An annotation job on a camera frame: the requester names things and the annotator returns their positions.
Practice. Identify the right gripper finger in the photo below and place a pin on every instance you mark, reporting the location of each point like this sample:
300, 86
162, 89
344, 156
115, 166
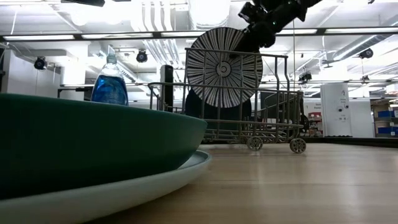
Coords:
259, 37

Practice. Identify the blue white striped plate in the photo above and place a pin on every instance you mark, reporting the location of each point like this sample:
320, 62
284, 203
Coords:
224, 68

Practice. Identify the green deep plate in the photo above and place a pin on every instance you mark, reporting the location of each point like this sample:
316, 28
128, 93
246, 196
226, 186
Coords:
93, 140

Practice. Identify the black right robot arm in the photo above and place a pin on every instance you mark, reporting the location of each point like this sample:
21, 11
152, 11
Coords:
311, 2

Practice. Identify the black ceiling spotlight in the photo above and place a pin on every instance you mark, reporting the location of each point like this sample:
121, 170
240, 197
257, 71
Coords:
141, 56
305, 77
366, 53
40, 63

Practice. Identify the black monitor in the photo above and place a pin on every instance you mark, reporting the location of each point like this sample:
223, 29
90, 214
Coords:
281, 105

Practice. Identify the tall white cabinet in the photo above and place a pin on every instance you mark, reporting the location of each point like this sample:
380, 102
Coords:
335, 105

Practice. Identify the black upright column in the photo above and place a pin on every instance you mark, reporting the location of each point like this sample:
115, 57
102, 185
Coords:
167, 87

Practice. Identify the low white cabinet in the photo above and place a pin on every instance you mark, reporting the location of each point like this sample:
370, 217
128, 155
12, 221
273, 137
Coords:
362, 118

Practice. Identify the shelf with blue bins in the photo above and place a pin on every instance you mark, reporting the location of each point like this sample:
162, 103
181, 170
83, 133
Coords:
385, 113

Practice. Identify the blue dish soap bottle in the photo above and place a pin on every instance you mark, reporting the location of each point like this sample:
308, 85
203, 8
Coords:
109, 90

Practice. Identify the pale blue plate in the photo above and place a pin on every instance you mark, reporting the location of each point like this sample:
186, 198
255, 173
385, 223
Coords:
93, 202

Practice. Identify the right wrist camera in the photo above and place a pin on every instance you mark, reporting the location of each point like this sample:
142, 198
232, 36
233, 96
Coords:
250, 12

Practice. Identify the black aluminium table frame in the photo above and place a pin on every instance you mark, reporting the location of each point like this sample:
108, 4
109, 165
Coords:
342, 140

